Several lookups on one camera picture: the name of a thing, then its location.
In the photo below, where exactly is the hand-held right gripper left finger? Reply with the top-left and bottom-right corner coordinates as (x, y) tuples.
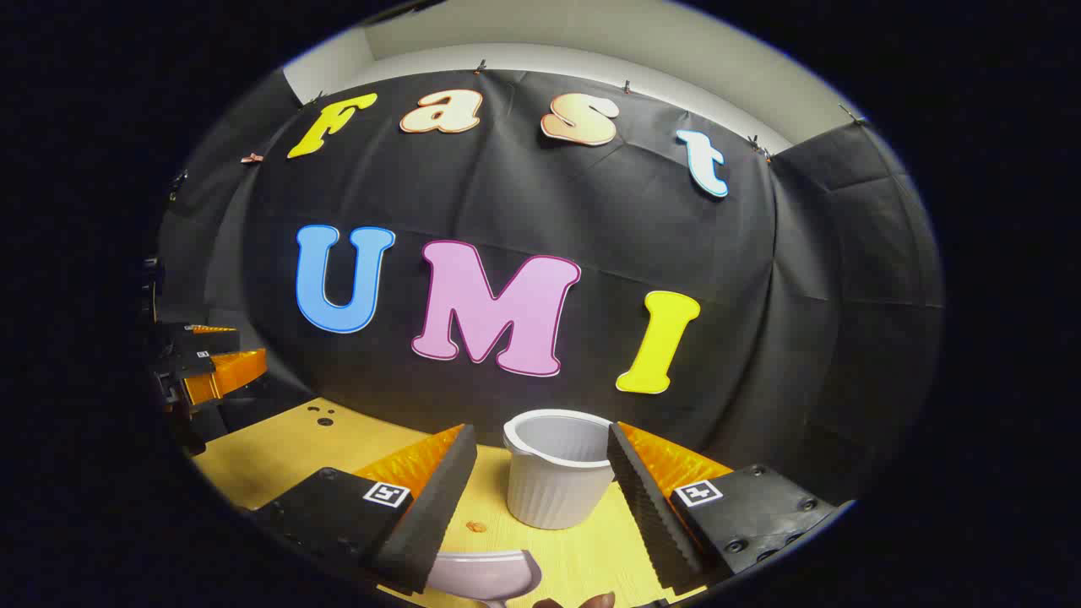
(249, 422), (479, 596)

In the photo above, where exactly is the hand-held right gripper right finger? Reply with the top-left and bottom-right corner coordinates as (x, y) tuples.
(606, 421), (856, 594)

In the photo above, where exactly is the light purple dustpan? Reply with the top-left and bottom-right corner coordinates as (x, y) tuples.
(426, 549), (543, 608)

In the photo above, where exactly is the white ribbed garbage bin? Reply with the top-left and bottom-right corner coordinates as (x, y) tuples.
(503, 409), (616, 531)

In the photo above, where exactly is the brown trash piece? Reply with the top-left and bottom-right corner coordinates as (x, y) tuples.
(534, 592), (617, 608)

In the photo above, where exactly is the yellow wooden desktop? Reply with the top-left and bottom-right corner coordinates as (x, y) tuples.
(190, 397), (736, 608)

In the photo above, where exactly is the black backdrop cloth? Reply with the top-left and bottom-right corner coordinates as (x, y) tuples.
(156, 68), (945, 508)

